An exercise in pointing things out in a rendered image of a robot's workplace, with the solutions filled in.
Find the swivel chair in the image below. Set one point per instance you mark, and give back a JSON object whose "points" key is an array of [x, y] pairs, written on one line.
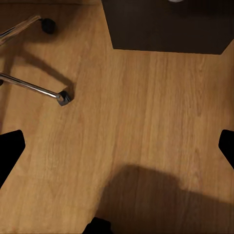
{"points": [[48, 26]]}

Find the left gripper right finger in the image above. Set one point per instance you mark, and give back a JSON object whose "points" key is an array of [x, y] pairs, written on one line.
{"points": [[226, 145]]}

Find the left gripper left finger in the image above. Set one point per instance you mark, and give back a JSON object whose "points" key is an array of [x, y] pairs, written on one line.
{"points": [[12, 145]]}

